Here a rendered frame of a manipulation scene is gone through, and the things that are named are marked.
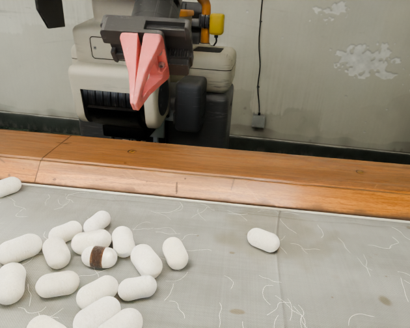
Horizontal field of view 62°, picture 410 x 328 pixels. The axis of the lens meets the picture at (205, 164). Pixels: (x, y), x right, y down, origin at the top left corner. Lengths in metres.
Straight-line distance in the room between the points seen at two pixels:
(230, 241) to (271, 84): 1.97
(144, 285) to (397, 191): 0.32
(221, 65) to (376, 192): 0.74
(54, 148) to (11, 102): 2.44
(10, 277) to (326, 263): 0.28
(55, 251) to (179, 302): 0.12
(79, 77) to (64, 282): 0.67
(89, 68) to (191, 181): 0.54
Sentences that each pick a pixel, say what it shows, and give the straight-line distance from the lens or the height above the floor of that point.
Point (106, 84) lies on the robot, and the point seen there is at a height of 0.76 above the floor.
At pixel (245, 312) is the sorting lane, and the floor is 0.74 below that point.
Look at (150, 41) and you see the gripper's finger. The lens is 0.39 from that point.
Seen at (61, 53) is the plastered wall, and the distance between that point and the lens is 2.62.
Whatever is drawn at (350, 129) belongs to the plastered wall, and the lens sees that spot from 2.43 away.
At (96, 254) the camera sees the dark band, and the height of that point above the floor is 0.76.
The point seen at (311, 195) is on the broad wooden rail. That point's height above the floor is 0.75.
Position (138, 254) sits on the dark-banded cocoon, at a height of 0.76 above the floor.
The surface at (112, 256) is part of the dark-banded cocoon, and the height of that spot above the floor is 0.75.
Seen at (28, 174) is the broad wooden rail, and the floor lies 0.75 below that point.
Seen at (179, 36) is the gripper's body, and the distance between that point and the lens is 0.42.
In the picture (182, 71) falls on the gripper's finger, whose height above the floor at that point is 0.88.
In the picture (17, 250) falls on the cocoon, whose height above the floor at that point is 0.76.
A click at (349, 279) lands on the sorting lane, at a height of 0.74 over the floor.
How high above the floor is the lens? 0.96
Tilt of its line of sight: 26 degrees down
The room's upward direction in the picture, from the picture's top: 3 degrees clockwise
